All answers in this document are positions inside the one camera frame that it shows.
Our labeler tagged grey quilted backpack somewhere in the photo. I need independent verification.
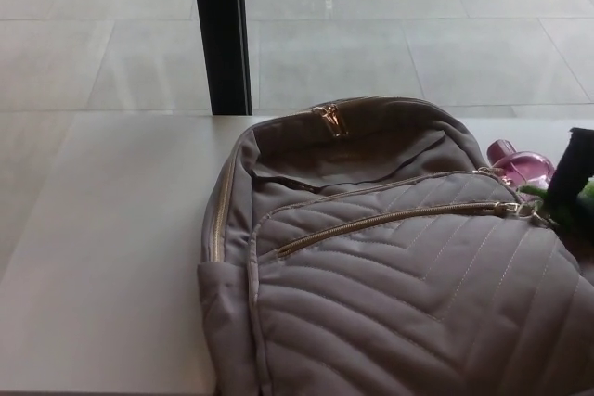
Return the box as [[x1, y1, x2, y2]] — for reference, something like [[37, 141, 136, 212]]
[[198, 95, 594, 396]]

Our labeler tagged green plush keychain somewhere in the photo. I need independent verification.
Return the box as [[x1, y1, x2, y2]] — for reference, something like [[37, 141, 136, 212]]
[[513, 179, 594, 231]]

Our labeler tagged pink transparent water bottle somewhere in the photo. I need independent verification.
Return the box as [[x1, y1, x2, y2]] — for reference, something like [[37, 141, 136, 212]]
[[485, 137, 556, 189]]

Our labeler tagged black window frame post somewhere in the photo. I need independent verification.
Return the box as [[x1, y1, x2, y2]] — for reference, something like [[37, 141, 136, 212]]
[[190, 0, 254, 117]]

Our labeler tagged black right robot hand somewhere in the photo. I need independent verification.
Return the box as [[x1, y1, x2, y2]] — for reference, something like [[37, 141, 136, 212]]
[[545, 126, 594, 242]]

